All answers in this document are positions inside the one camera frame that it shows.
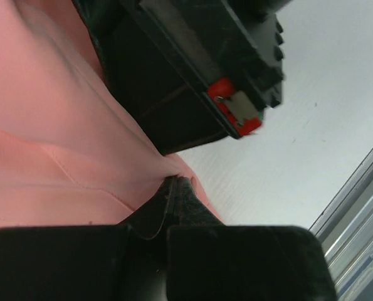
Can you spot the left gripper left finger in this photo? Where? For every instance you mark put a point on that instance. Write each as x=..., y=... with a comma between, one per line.
x=125, y=261

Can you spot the pink pleated skirt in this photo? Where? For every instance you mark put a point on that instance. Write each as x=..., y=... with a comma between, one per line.
x=69, y=152

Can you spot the aluminium mounting rail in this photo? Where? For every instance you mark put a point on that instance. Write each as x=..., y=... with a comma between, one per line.
x=345, y=229

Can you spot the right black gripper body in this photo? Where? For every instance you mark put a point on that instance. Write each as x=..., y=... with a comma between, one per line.
x=189, y=72

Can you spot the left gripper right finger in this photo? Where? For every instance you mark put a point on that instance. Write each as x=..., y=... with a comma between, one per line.
x=208, y=260

